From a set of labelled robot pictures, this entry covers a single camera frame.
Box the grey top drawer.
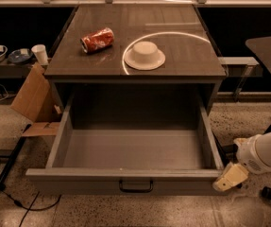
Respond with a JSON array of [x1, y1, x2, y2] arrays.
[[26, 93, 224, 195]]

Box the grey drawer cabinet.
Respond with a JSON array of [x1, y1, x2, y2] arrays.
[[45, 4, 226, 110]]

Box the upside-down white bowl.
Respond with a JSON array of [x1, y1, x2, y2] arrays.
[[124, 41, 165, 70]]

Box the crushed red soda can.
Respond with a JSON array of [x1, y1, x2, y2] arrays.
[[80, 27, 114, 54]]

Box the brown cardboard box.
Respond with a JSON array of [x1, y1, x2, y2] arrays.
[[11, 63, 61, 137]]

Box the black left floor bar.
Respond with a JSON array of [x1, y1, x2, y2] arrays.
[[0, 136, 26, 191]]

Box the white paper cup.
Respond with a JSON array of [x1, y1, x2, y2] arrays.
[[31, 44, 48, 65]]

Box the blue patterned bowl right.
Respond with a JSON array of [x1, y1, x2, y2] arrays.
[[8, 48, 33, 64]]

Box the black floor cable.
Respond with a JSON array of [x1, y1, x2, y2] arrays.
[[0, 125, 62, 227]]

